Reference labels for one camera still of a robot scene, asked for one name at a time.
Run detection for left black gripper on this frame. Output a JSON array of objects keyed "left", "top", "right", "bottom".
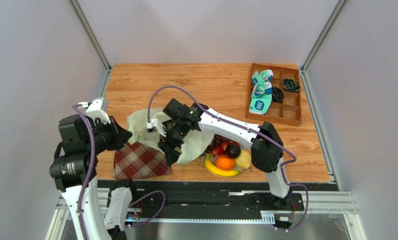
[{"left": 84, "top": 115, "right": 132, "bottom": 154}]

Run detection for white plastic bag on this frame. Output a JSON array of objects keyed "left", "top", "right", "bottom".
[{"left": 126, "top": 109, "right": 214, "bottom": 165}]

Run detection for yellow fake banana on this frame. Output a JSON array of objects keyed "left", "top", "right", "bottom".
[{"left": 201, "top": 153, "right": 242, "bottom": 178}]

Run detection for red fake strawberry bunch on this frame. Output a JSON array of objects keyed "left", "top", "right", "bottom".
[{"left": 210, "top": 141, "right": 242, "bottom": 158}]

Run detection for orange fake fruit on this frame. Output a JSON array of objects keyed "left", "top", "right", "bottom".
[{"left": 215, "top": 154, "right": 236, "bottom": 171}]

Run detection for dark fake plum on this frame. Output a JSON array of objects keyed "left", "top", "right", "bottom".
[{"left": 225, "top": 142, "right": 242, "bottom": 159}]

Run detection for dark fake grapes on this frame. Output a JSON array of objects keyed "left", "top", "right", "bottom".
[{"left": 205, "top": 134, "right": 234, "bottom": 155}]

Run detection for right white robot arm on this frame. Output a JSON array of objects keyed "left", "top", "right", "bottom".
[{"left": 146, "top": 98, "right": 293, "bottom": 205}]

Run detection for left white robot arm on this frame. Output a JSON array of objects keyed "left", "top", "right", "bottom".
[{"left": 49, "top": 114, "right": 132, "bottom": 240}]

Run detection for red plaid cloth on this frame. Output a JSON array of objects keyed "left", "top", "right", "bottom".
[{"left": 113, "top": 142, "right": 172, "bottom": 180}]

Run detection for blue and cream plate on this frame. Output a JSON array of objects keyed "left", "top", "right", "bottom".
[{"left": 201, "top": 140, "right": 252, "bottom": 178}]

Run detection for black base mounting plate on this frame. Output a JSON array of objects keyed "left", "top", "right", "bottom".
[{"left": 95, "top": 180, "right": 339, "bottom": 221}]

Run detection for brown wooden organizer tray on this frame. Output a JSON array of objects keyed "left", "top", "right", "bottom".
[{"left": 245, "top": 63, "right": 302, "bottom": 127}]

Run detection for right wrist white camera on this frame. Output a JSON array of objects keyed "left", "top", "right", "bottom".
[{"left": 145, "top": 118, "right": 167, "bottom": 137}]

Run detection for wrist white camera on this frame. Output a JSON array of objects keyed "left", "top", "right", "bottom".
[
  {"left": 145, "top": 118, "right": 167, "bottom": 137},
  {"left": 78, "top": 97, "right": 111, "bottom": 126}
]

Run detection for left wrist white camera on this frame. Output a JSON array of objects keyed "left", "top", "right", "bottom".
[{"left": 78, "top": 97, "right": 111, "bottom": 126}]

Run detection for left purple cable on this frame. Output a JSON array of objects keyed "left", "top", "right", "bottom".
[{"left": 71, "top": 103, "right": 167, "bottom": 240}]

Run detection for black green coiled cable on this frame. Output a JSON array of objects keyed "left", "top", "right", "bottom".
[{"left": 283, "top": 78, "right": 301, "bottom": 93}]

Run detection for aluminium frame rail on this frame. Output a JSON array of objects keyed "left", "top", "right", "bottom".
[{"left": 45, "top": 186, "right": 366, "bottom": 240}]

